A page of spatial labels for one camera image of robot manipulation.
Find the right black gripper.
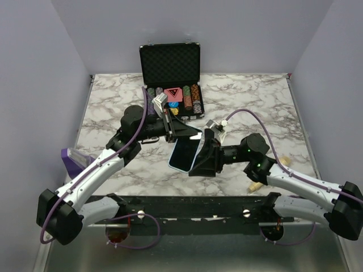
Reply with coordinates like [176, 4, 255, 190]
[186, 138, 252, 179]

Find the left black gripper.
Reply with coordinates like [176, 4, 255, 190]
[136, 108, 198, 143]

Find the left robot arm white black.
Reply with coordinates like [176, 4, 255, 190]
[36, 105, 202, 245]

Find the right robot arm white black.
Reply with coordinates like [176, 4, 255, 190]
[188, 129, 362, 241]

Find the black aluminium poker chip case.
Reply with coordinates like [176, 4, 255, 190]
[139, 42, 205, 120]

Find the yellow dealer button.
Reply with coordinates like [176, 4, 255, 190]
[170, 108, 179, 116]

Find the blue dealer button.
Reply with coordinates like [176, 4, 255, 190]
[168, 102, 179, 108]

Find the pink card deck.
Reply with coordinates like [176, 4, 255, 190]
[164, 87, 183, 103]

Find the purple plastic card holder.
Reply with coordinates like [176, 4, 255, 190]
[61, 148, 95, 179]

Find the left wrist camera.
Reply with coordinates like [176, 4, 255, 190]
[152, 92, 168, 117]

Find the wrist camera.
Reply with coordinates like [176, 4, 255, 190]
[206, 120, 228, 144]
[152, 92, 168, 117]

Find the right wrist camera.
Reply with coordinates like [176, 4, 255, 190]
[206, 120, 228, 144]

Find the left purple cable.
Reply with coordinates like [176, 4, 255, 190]
[39, 86, 150, 245]

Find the purple cable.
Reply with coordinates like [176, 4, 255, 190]
[39, 86, 150, 245]
[223, 109, 363, 203]

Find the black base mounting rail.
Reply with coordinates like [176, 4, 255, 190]
[93, 191, 296, 236]

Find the beige wooden handle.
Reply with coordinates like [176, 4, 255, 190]
[247, 156, 291, 193]

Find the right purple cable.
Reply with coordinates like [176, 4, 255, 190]
[223, 109, 363, 203]

